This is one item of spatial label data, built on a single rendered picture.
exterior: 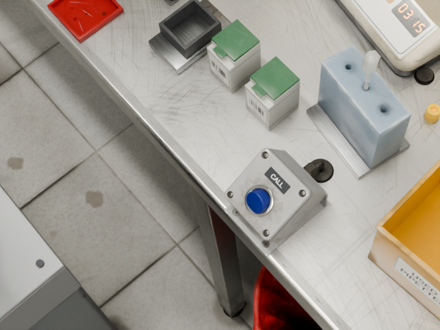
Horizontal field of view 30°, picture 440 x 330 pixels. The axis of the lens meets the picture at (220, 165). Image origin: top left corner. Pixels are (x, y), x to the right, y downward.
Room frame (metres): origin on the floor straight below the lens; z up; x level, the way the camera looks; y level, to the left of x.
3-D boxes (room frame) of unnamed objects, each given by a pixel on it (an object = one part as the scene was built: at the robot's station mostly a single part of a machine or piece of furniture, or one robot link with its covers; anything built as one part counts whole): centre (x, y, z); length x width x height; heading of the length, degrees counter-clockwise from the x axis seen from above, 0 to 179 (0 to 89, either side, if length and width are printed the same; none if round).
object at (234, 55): (0.49, -0.04, 0.91); 0.05 x 0.04 x 0.07; 122
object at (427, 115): (0.39, -0.24, 0.89); 0.02 x 0.02 x 0.02
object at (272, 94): (0.43, -0.07, 0.91); 0.05 x 0.04 x 0.07; 122
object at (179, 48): (0.54, 0.01, 0.89); 0.09 x 0.05 x 0.04; 123
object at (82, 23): (0.61, 0.13, 0.88); 0.07 x 0.07 x 0.01; 32
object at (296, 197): (0.32, -0.07, 0.92); 0.13 x 0.07 x 0.08; 122
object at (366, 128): (0.39, -0.16, 0.92); 0.10 x 0.07 x 0.10; 24
